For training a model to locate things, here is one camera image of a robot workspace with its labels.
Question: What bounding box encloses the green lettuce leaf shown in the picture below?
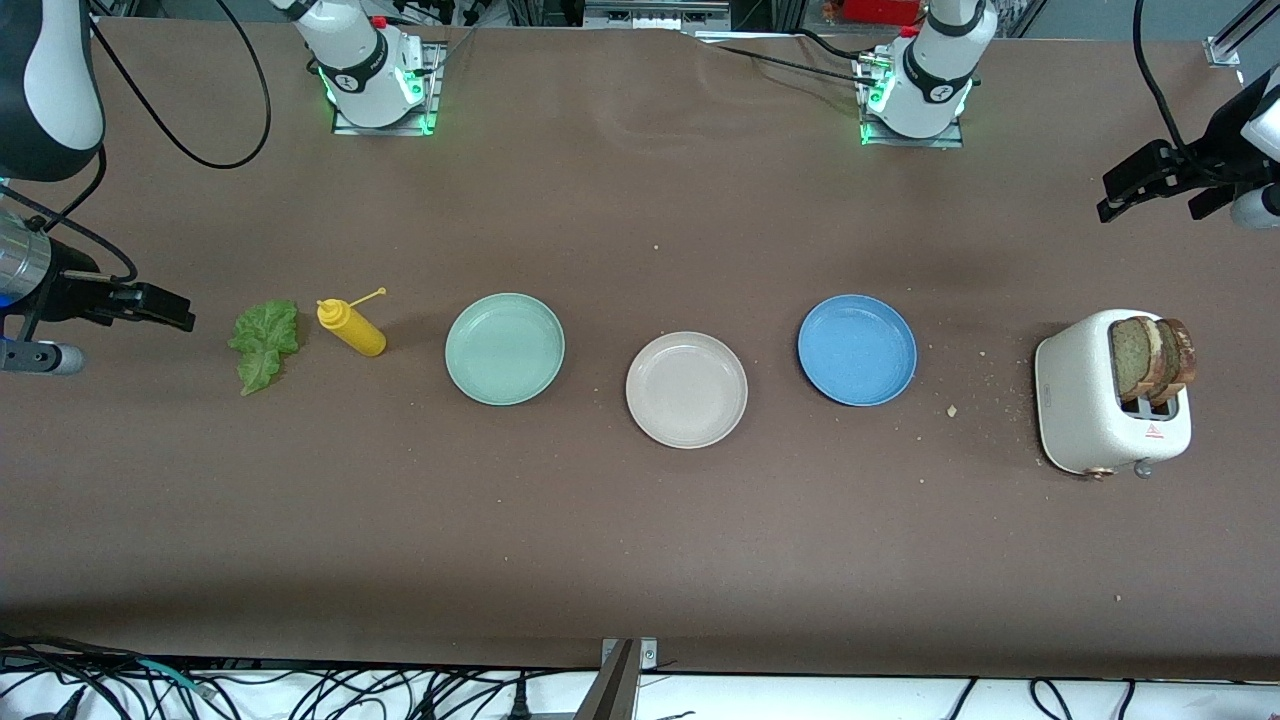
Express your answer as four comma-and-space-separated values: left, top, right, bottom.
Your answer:
228, 299, 302, 397

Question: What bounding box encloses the brown bread slice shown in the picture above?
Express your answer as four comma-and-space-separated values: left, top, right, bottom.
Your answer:
1108, 316, 1166, 401
1150, 318, 1198, 407

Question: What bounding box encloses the yellow mustard squeeze bottle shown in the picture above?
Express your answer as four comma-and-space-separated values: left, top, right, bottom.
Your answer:
316, 287, 388, 358

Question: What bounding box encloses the blue plate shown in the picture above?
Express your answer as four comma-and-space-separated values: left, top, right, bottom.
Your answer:
797, 294, 918, 408

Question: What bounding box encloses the mint green plate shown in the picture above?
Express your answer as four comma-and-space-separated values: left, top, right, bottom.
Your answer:
444, 292, 567, 407

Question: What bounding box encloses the beige plate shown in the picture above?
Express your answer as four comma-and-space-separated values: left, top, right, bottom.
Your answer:
625, 331, 749, 450

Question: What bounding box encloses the white toaster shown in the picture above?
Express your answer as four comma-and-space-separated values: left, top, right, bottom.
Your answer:
1034, 308, 1194, 480

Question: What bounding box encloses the red box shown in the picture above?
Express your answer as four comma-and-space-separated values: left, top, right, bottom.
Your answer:
838, 0, 926, 26

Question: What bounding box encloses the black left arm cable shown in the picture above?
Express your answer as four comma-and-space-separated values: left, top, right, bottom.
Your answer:
1132, 0, 1226, 186

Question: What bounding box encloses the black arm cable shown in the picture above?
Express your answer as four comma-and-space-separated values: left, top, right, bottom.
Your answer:
1132, 0, 1226, 186
0, 0, 273, 346

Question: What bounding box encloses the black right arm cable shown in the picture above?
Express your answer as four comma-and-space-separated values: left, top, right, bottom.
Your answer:
0, 0, 273, 346

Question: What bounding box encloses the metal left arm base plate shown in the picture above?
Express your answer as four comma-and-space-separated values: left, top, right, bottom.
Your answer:
855, 55, 966, 149

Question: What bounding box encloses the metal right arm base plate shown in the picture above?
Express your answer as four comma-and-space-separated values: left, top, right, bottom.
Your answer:
330, 40, 443, 137

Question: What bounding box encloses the teal cable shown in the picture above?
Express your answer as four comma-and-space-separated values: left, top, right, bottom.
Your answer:
135, 657, 216, 698

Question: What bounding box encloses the aluminium frame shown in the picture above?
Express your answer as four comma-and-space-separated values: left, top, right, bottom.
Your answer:
583, 0, 733, 31

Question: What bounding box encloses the silver metal bracket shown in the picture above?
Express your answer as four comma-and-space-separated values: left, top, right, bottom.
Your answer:
600, 637, 659, 671

